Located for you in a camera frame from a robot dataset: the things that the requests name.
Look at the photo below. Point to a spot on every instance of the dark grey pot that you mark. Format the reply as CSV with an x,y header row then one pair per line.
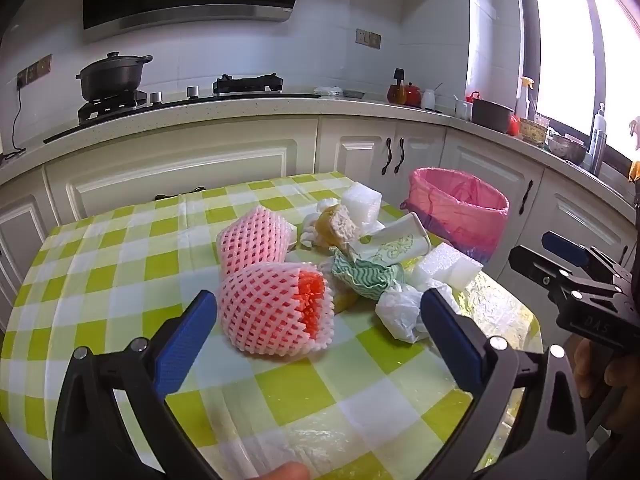
x,y
492,116

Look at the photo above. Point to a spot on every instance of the white kitchen cabinets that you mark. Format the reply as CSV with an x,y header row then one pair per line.
x,y
200,170

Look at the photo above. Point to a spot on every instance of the pink foam fruit net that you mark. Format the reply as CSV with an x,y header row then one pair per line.
x,y
255,240
260,305

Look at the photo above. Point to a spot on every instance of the yellow sponge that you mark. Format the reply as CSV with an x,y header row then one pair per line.
x,y
340,222

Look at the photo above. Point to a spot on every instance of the gold wall outlet row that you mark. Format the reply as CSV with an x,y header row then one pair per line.
x,y
35,71

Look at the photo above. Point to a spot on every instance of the silver stove knob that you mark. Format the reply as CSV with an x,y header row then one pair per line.
x,y
192,92
156,98

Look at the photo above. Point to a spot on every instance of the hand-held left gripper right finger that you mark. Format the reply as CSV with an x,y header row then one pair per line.
x,y
452,340

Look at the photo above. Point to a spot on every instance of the white plastic bag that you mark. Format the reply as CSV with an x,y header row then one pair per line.
x,y
400,310

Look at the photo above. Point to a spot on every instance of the white mug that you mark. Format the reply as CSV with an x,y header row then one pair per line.
x,y
463,110

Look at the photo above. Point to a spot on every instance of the metal bowl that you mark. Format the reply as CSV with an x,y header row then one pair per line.
x,y
566,147

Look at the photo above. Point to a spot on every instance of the white jar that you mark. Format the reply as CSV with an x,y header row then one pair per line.
x,y
428,99

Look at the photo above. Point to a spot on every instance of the green white checked tablecloth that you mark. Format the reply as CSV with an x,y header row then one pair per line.
x,y
125,270

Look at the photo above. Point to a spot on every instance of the green wavy striped cloth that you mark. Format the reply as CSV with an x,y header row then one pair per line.
x,y
360,275

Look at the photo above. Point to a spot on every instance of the black burner grate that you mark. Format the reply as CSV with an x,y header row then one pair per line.
x,y
247,84
107,106

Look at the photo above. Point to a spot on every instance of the patterned bowl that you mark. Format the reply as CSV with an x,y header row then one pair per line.
x,y
534,131

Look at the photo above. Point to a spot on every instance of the pink lined trash bin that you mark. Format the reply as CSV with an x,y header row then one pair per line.
x,y
465,230

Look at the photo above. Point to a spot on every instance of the red kettle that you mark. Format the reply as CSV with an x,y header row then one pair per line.
x,y
412,95

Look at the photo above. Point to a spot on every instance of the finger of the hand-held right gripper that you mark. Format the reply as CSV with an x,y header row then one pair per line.
x,y
535,270
565,247

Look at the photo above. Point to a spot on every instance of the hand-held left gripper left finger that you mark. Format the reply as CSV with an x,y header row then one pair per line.
x,y
182,345

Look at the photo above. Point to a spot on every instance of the person's left hand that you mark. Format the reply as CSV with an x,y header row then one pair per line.
x,y
282,472

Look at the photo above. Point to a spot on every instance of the window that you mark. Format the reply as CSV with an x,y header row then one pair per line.
x,y
560,50

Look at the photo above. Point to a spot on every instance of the white foam block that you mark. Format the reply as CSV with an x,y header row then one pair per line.
x,y
362,202
445,265

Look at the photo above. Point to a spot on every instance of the spray bottle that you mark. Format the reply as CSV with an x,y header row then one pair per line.
x,y
524,100

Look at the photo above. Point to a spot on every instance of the small grey tray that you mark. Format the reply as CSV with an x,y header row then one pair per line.
x,y
354,93

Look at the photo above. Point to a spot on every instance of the black glass gas hob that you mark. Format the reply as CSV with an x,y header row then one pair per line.
x,y
200,107

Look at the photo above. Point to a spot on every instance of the white paper cup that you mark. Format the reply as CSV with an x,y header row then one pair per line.
x,y
395,245

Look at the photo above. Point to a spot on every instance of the crumpled white paper towel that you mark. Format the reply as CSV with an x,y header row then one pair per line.
x,y
307,235

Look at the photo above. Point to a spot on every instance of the person's right hand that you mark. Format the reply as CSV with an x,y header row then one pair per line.
x,y
587,365

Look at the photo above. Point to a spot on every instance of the steel bottle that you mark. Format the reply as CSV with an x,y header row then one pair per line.
x,y
597,150

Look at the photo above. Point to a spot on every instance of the black cooking pot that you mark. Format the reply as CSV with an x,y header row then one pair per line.
x,y
112,77

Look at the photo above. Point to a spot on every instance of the gold wall outlet pair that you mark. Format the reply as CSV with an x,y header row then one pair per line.
x,y
368,38

